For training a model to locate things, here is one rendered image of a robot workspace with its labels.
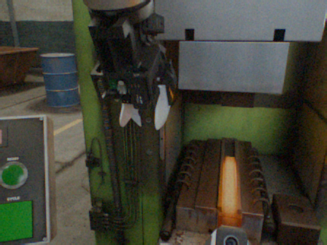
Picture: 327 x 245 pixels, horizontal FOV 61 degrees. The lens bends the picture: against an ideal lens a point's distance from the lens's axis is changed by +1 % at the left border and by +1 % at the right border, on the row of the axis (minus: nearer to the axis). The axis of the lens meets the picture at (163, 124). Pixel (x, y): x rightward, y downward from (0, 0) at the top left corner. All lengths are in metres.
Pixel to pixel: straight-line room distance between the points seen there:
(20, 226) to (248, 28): 0.60
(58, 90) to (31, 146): 4.48
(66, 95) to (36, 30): 3.93
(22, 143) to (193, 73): 0.40
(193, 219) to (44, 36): 8.18
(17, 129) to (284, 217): 0.63
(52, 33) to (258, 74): 8.05
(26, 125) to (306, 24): 0.60
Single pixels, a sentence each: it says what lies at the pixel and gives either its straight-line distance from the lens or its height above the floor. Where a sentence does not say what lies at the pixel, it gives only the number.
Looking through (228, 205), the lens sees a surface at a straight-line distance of 0.64.
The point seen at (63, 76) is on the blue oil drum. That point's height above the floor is 0.55.
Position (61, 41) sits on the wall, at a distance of 8.31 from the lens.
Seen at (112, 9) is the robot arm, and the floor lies 1.41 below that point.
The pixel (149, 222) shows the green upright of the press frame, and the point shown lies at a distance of 0.94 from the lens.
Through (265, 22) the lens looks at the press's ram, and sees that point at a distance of 0.55.
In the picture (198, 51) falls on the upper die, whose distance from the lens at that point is 0.55.
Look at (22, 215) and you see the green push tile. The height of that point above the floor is 1.02.
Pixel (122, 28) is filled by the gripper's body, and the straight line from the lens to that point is 0.28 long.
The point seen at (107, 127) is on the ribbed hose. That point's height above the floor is 1.12.
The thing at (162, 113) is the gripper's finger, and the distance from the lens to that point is 0.41.
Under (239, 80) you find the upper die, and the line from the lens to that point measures 0.56.
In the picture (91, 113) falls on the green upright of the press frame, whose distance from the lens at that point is 0.82.
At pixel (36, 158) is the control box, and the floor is 1.12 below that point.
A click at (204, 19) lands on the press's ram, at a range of 0.55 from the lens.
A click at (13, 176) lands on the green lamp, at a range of 0.68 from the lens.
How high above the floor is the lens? 1.40
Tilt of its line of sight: 20 degrees down
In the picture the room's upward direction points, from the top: straight up
